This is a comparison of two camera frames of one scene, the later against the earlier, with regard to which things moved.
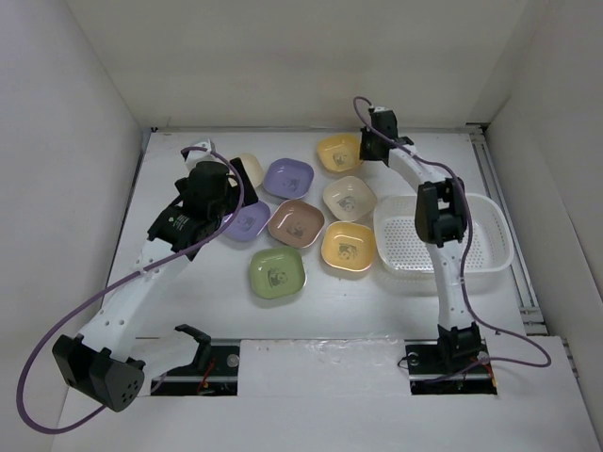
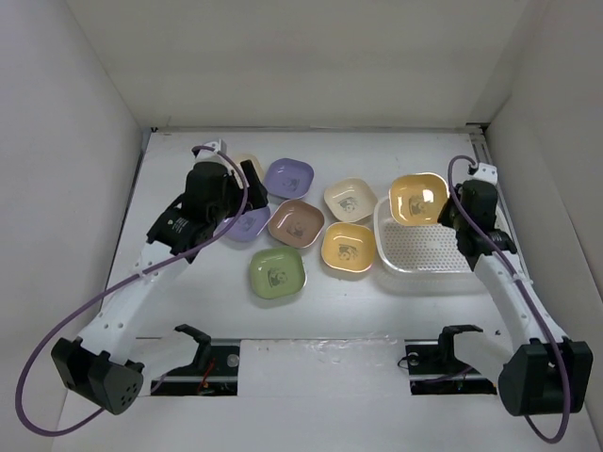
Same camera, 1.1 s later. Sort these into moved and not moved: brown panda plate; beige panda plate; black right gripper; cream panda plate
Moved: black right gripper
Not moved: brown panda plate; cream panda plate; beige panda plate
